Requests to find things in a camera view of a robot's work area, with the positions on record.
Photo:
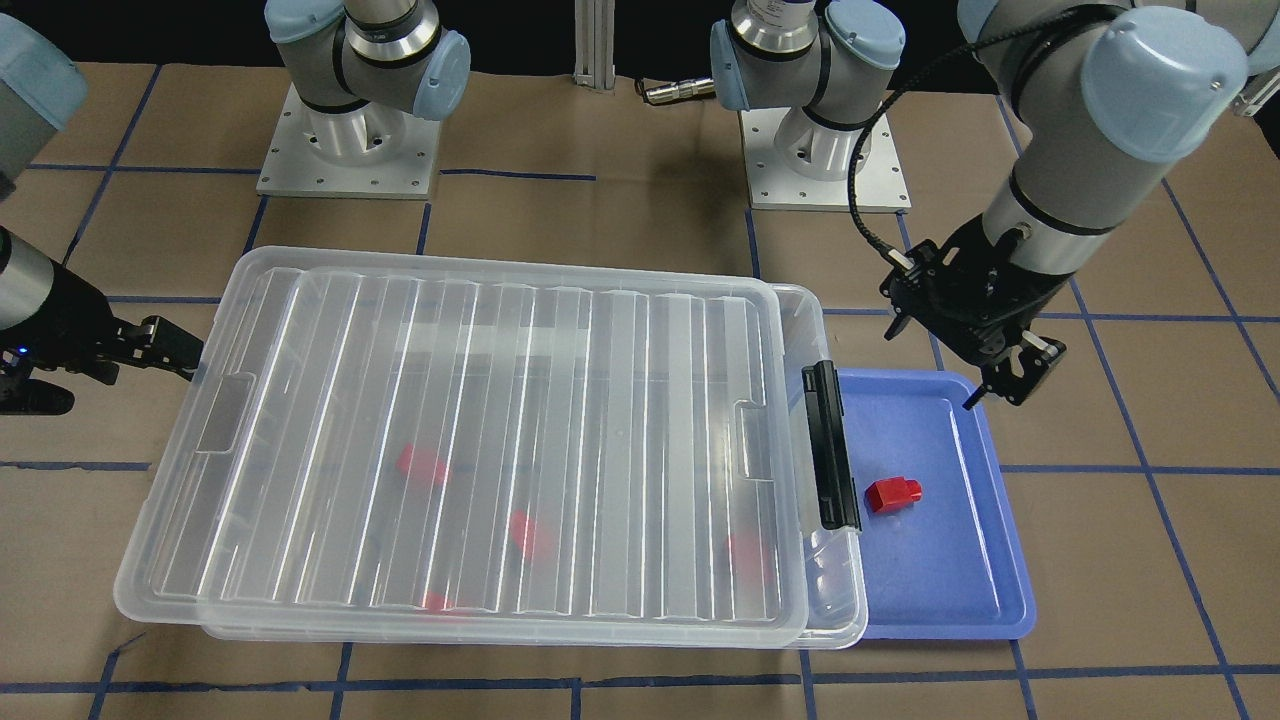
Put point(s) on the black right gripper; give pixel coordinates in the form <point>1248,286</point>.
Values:
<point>68,312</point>

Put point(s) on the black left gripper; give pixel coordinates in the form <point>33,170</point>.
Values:
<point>1037,294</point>

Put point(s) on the red block with stud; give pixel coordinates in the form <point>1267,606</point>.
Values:
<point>893,494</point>

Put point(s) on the clear ribbed box lid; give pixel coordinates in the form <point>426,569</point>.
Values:
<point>392,448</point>

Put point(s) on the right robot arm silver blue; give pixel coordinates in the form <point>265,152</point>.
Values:
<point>343,56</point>

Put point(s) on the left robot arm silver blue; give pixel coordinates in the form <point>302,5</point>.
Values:
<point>1114,94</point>

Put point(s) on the blue plastic tray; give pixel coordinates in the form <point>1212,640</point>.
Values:
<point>949,567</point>

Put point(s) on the clear plastic storage box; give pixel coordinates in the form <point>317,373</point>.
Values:
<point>603,468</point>

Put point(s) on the red block near latch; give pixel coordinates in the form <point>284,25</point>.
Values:
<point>751,560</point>

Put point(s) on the red block centre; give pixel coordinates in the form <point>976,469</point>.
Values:
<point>531,543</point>

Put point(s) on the black box latch handle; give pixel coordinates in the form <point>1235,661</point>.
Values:
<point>837,500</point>

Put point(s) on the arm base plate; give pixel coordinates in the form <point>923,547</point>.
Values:
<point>792,164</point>
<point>368,153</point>

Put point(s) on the silver cable connector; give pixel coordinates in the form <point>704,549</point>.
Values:
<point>686,90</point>

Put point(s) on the aluminium profile post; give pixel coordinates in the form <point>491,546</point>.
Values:
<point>594,45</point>

